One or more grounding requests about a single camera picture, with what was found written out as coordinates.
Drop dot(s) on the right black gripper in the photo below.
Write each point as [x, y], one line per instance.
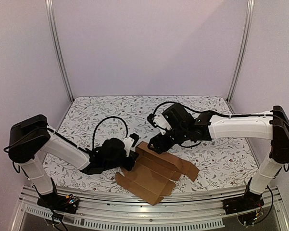
[157, 144]

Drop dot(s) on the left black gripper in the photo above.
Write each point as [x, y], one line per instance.
[133, 156]

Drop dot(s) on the brown cardboard box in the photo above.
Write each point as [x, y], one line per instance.
[154, 176]

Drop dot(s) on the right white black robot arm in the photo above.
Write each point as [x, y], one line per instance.
[177, 125]

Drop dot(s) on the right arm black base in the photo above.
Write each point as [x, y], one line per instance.
[242, 203]

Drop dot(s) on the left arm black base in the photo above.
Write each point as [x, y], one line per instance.
[53, 201]

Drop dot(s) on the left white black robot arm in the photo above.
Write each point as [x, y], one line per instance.
[34, 135]

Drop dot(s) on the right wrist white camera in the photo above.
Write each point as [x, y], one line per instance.
[160, 122]

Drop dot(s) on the front aluminium rail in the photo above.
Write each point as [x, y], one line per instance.
[195, 211]

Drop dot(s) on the right aluminium frame post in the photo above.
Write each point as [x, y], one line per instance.
[242, 50]

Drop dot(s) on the aluminium frame post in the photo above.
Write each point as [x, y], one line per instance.
[242, 50]
[57, 48]

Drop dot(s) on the left aluminium frame post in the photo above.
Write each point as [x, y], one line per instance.
[57, 48]

